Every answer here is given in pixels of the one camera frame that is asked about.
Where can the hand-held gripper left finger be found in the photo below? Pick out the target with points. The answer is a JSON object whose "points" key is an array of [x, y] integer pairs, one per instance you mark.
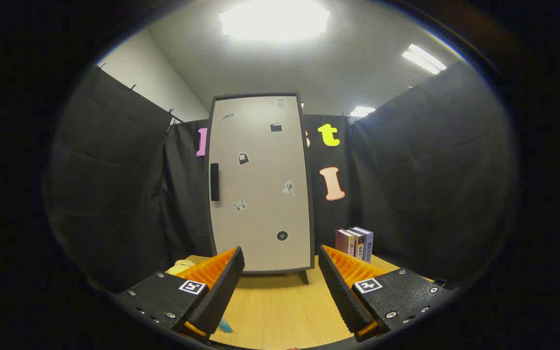
{"points": [[221, 291]]}

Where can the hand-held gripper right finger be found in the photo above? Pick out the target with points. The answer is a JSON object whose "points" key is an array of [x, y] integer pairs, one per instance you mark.
{"points": [[341, 296]]}

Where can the white and blue tube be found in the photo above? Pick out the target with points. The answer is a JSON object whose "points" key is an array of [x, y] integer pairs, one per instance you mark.
{"points": [[225, 325]]}

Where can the yellow plush toy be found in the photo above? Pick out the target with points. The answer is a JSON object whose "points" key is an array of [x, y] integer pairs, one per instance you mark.
{"points": [[180, 266]]}

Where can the white spine book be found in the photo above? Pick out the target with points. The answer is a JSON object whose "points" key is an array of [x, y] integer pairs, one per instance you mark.
{"points": [[358, 245]]}

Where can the purple book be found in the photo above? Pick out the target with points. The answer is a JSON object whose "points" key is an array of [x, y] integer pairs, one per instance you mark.
{"points": [[343, 242]]}

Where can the blue book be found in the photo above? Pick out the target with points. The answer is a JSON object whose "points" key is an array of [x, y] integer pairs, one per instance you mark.
{"points": [[367, 245]]}

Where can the dark grey cabinet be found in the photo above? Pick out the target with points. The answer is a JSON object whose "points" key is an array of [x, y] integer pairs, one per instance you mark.
{"points": [[313, 194]]}

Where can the black backdrop cloth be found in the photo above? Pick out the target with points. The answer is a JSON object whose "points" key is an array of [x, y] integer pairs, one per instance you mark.
{"points": [[406, 184]]}

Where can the small ceiling light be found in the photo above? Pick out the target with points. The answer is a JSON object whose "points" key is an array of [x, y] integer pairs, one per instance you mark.
{"points": [[361, 112]]}

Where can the large ceiling light panel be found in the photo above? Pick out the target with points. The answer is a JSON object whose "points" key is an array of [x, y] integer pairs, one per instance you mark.
{"points": [[275, 19]]}

